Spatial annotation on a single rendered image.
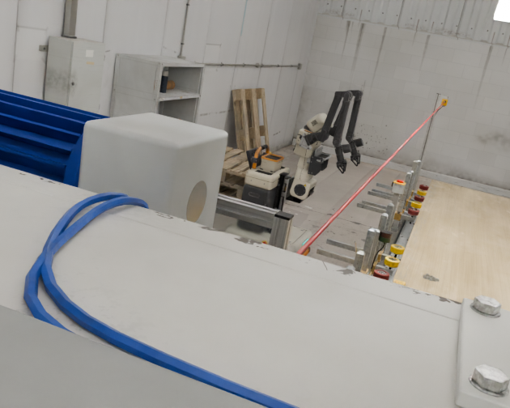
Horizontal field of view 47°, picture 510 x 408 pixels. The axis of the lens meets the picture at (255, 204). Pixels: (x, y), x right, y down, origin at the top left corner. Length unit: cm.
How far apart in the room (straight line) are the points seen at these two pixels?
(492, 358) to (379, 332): 5
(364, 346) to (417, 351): 3
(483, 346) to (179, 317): 15
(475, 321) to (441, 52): 1057
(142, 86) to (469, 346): 498
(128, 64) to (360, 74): 642
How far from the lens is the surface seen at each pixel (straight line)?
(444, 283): 320
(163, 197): 48
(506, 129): 1092
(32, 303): 27
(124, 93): 532
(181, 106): 605
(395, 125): 1098
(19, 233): 36
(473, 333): 33
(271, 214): 71
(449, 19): 1091
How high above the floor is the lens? 195
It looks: 16 degrees down
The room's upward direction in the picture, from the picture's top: 11 degrees clockwise
